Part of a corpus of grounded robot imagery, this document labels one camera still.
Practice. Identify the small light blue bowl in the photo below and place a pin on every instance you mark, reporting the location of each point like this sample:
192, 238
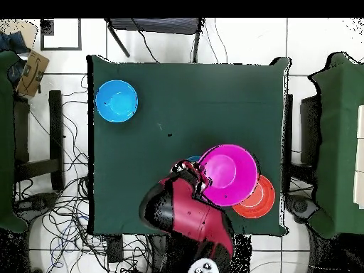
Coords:
194, 158

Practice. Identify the large pink bowl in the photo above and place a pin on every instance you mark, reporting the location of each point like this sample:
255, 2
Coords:
227, 173

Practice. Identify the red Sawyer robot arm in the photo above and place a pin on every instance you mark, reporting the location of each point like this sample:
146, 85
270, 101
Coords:
193, 213

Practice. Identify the dark green table cloth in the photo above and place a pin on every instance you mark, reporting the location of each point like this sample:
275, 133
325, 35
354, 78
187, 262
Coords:
184, 99

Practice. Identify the large light blue bowl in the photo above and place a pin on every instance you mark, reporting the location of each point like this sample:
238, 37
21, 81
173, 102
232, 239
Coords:
116, 101

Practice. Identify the large orange bowl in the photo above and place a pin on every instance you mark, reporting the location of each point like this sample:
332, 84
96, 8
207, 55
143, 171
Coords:
263, 202

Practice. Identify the black power strip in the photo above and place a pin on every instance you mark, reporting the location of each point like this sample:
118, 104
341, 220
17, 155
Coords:
115, 250

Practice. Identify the black metal stand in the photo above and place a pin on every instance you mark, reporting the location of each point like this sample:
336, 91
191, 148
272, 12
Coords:
156, 25

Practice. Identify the black box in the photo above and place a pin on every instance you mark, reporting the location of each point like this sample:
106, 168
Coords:
310, 128

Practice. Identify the green cloth covered table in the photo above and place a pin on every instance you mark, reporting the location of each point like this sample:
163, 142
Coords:
5, 142
338, 142

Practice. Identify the brown cardboard box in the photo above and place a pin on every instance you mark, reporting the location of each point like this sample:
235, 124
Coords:
32, 74

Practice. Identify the blue fabric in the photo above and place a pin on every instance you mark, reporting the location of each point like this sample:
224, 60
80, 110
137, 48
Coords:
11, 42

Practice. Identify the black bench frame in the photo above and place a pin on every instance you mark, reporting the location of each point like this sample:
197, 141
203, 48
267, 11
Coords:
55, 128

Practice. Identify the black square frame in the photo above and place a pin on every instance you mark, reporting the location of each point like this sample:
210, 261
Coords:
47, 27

